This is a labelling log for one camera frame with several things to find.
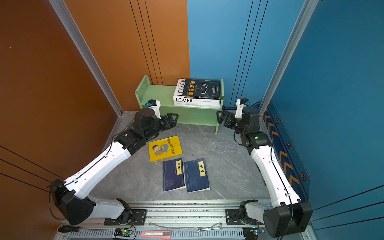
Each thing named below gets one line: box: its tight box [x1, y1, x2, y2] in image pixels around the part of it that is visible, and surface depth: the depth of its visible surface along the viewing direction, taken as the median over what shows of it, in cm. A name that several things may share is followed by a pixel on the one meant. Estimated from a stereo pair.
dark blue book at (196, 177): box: [184, 158, 211, 193], surface depth 88 cm
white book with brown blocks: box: [174, 102, 220, 109], surface depth 86 cm
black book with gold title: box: [182, 78, 221, 100], surface depth 85 cm
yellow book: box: [148, 135, 183, 163], surface depth 98 cm
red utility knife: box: [140, 231, 172, 240], surface depth 70 cm
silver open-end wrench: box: [196, 227, 223, 232], surface depth 72 cm
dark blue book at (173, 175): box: [162, 157, 186, 192], surface depth 88 cm
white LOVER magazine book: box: [173, 78, 220, 105], surface depth 84 cm
